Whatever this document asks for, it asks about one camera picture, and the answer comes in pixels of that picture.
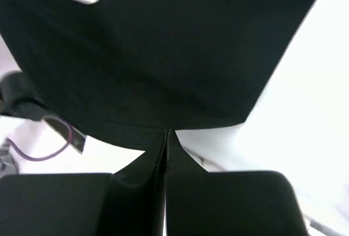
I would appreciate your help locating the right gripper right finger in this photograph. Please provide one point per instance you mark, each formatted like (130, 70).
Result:
(199, 202)

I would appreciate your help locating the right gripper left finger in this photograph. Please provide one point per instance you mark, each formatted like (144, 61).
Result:
(128, 202)

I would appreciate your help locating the black tank top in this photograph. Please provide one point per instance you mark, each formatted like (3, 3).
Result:
(125, 71)

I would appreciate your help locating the right metal table rail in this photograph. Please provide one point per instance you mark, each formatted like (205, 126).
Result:
(314, 227)

